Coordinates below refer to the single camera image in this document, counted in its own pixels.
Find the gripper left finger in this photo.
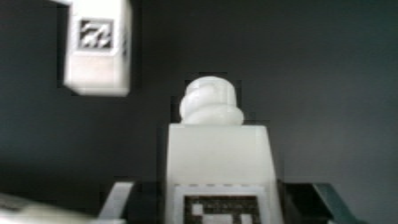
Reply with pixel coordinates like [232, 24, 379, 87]
[95, 182, 136, 224]

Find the white furniture leg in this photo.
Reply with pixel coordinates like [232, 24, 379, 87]
[51, 0, 134, 97]
[164, 76, 285, 224]

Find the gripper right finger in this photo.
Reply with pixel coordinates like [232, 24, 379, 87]
[314, 183, 369, 224]

